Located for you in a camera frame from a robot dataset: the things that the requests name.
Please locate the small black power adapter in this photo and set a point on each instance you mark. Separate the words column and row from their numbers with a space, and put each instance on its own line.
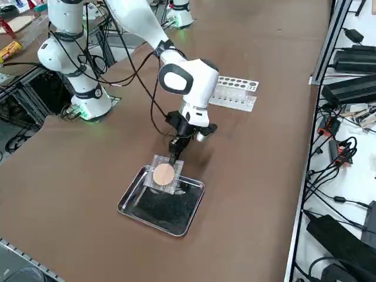
column 354, row 35

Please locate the long black power brick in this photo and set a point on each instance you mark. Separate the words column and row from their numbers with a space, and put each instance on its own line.
column 349, row 88
column 355, row 61

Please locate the white test tube rack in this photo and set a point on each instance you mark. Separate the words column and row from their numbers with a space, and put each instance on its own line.
column 249, row 104

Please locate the aluminium profile rail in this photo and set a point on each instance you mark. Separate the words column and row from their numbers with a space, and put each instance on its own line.
column 332, row 35

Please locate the steel tray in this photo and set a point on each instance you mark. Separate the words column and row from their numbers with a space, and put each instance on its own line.
column 164, row 211

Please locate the black and orange device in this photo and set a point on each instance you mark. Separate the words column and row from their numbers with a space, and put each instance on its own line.
column 340, row 152
column 329, row 126

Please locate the large black power brick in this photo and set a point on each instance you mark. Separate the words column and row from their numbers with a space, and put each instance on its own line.
column 337, row 243

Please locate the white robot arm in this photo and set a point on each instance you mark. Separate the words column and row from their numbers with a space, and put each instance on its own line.
column 138, row 17
column 180, row 11

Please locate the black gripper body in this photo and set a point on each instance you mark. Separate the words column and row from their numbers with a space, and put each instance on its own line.
column 182, row 129

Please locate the black metal frame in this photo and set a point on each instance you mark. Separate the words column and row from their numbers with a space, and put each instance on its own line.
column 29, row 94

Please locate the yellow packet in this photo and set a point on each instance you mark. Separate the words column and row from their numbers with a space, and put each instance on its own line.
column 10, row 51

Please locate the grey ridged rail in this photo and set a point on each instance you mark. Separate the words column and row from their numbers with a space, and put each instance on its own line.
column 23, row 261

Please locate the brown cardboard sheet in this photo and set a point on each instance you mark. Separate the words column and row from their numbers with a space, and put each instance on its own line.
column 17, row 25

